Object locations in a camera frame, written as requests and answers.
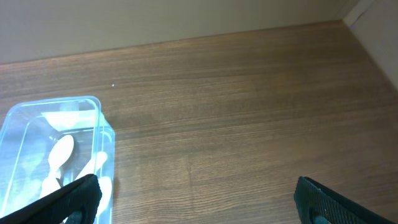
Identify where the white spoon with long handle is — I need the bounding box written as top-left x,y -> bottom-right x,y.
96,176 -> 113,217

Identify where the right clear plastic container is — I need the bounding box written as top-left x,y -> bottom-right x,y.
1,96 -> 116,223

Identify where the yellow plastic spoon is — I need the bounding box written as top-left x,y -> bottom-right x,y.
75,152 -> 108,180

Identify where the white plastic spoon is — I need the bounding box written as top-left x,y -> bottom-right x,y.
39,134 -> 74,198

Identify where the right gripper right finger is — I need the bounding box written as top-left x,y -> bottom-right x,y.
294,176 -> 394,224

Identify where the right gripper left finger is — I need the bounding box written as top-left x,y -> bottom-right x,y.
1,174 -> 102,224

